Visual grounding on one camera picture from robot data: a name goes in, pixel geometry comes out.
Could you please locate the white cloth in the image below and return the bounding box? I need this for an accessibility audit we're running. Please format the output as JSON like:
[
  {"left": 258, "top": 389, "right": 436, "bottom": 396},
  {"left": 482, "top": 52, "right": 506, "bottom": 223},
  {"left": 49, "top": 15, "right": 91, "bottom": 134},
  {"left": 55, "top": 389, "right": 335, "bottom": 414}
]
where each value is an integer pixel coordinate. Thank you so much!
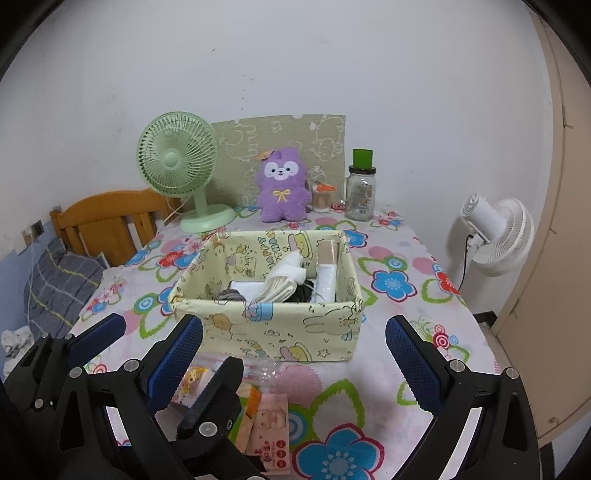
[
  {"left": 256, "top": 250, "right": 309, "bottom": 304},
  {"left": 0, "top": 325, "right": 33, "bottom": 365}
]

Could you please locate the grey plaid pillow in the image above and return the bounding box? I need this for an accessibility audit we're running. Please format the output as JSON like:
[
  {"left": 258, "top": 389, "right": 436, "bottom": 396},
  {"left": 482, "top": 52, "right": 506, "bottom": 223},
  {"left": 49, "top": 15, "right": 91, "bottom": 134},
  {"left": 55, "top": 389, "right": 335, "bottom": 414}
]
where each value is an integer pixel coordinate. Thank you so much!
[{"left": 25, "top": 237, "right": 108, "bottom": 340}]

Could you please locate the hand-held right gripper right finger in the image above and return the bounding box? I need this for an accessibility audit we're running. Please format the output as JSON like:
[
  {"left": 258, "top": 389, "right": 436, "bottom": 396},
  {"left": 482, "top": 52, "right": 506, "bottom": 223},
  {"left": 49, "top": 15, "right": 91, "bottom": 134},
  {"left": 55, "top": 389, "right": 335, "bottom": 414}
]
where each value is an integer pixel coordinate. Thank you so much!
[{"left": 385, "top": 315, "right": 541, "bottom": 480}]

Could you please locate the clear plastic bag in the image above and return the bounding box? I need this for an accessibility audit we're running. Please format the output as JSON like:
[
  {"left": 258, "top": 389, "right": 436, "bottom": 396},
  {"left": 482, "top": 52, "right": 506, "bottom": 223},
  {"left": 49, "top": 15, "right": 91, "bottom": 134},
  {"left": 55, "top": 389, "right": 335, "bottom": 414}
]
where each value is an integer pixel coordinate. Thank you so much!
[{"left": 203, "top": 354, "right": 284, "bottom": 385}]

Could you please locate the black fabric bundle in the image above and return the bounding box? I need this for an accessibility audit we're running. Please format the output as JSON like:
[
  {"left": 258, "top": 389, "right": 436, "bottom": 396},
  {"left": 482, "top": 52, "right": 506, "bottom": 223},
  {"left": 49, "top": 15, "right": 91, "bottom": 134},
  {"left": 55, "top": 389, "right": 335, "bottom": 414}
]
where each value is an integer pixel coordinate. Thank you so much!
[{"left": 293, "top": 279, "right": 317, "bottom": 304}]

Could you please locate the white flat card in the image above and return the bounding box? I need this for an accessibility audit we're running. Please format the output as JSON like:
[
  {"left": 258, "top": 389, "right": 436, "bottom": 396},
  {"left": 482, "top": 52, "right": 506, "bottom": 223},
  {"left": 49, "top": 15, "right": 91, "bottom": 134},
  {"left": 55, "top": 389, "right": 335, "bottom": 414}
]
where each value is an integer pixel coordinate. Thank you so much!
[{"left": 229, "top": 278, "right": 271, "bottom": 300}]

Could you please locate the purple plush toy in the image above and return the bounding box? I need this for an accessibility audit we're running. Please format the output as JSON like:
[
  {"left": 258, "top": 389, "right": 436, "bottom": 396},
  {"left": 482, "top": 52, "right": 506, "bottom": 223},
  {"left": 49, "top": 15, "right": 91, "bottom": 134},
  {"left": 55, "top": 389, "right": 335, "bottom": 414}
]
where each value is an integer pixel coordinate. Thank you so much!
[{"left": 255, "top": 147, "right": 312, "bottom": 223}]

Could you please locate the yellow cartoon fabric storage box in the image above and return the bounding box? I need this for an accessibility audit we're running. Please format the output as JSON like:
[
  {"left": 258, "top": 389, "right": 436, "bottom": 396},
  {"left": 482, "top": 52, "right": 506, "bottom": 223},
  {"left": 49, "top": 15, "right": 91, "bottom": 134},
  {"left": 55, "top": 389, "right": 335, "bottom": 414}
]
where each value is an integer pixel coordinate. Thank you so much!
[{"left": 168, "top": 229, "right": 365, "bottom": 364}]

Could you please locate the green desk fan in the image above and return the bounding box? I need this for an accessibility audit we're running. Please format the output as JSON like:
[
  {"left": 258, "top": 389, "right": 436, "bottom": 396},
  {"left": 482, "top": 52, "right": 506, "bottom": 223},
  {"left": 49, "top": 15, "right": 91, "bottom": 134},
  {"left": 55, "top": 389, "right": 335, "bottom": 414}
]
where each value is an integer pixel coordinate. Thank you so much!
[{"left": 137, "top": 111, "right": 237, "bottom": 234}]

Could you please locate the black standing fan cable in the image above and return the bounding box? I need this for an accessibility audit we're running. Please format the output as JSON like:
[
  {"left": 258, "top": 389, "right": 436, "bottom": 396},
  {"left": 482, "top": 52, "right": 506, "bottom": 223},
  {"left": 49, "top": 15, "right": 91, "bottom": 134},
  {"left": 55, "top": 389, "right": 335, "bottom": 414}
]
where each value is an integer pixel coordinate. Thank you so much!
[{"left": 462, "top": 235, "right": 476, "bottom": 294}]

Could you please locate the beige door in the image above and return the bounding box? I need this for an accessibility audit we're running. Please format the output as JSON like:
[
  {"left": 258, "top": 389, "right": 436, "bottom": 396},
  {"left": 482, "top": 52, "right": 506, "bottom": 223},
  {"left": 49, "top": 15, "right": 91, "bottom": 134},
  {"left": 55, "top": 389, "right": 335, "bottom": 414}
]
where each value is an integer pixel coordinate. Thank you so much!
[{"left": 492, "top": 18, "right": 591, "bottom": 444}]

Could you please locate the green snack packet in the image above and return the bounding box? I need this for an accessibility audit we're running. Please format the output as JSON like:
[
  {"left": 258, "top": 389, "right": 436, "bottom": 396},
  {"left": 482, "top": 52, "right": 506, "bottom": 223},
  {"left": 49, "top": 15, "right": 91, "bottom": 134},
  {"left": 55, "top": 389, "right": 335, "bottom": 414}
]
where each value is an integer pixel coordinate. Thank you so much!
[{"left": 229, "top": 384, "right": 262, "bottom": 452}]

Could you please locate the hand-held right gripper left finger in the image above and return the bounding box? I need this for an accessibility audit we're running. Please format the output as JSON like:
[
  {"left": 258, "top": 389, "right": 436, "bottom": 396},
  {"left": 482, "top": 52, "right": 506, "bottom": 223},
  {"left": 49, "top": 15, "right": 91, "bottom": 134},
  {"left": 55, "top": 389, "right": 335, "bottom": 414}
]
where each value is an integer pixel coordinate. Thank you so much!
[{"left": 54, "top": 315, "right": 205, "bottom": 480}]

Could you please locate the white crumpled cloth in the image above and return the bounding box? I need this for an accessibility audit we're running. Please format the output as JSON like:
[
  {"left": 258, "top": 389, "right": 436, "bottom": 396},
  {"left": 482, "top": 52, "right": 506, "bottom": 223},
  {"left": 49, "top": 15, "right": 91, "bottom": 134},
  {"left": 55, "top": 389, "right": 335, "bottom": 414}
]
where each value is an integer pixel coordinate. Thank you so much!
[{"left": 0, "top": 325, "right": 33, "bottom": 365}]

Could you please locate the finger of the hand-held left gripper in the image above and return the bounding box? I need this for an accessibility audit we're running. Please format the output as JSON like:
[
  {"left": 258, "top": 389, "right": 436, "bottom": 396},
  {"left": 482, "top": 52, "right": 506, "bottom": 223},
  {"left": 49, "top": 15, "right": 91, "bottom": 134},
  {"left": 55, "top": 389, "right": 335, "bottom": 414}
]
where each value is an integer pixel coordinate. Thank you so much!
[
  {"left": 177, "top": 357, "right": 245, "bottom": 439},
  {"left": 4, "top": 313, "right": 127, "bottom": 408}
]

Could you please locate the beige and white fabric roll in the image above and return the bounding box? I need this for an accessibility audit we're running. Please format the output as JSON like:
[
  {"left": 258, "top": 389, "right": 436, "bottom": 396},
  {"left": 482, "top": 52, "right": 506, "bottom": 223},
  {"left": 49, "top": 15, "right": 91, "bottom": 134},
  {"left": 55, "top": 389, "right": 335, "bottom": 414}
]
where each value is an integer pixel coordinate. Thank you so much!
[{"left": 310, "top": 237, "right": 341, "bottom": 304}]

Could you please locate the pink tissue packet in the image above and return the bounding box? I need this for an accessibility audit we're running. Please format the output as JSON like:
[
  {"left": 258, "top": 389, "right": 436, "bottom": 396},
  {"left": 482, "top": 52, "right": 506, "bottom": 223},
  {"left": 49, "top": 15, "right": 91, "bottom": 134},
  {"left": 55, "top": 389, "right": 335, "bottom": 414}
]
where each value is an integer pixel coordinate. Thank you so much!
[{"left": 246, "top": 392, "right": 291, "bottom": 475}]

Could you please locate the glass jar with green lid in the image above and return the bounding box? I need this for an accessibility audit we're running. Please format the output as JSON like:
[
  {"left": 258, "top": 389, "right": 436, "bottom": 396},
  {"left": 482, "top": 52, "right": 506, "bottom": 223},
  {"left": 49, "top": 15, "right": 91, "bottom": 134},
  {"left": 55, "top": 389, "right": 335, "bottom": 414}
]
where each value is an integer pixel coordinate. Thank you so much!
[{"left": 342, "top": 148, "right": 378, "bottom": 221}]

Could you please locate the white desk fan cable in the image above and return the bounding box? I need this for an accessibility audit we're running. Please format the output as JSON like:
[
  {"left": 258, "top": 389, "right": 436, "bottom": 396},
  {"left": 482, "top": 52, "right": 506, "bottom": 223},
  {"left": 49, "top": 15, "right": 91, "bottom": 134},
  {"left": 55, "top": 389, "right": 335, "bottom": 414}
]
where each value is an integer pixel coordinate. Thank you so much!
[{"left": 159, "top": 196, "right": 185, "bottom": 227}]

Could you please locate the toothpick holder with orange lid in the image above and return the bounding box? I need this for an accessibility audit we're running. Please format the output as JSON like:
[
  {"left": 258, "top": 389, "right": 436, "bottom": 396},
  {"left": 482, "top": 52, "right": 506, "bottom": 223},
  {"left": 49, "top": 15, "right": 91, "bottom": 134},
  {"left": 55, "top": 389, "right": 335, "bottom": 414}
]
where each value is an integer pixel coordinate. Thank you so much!
[{"left": 311, "top": 182, "right": 335, "bottom": 214}]

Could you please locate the white standing fan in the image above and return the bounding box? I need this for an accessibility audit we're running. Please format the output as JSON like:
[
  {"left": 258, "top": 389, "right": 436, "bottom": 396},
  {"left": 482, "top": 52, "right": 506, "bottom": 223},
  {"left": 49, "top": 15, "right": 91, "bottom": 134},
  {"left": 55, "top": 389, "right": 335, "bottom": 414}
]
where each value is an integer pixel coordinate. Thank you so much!
[{"left": 459, "top": 194, "right": 535, "bottom": 278}]

